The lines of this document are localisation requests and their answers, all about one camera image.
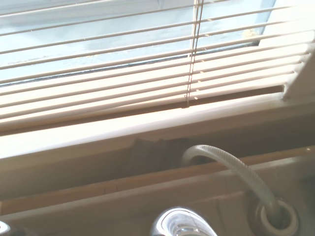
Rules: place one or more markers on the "chrome faucet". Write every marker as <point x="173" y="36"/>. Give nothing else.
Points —
<point x="179" y="221"/>

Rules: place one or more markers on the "wide window blind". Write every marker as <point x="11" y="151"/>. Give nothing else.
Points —
<point x="98" y="81"/>

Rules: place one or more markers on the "small chrome sink cap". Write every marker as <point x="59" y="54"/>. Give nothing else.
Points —
<point x="3" y="228"/>

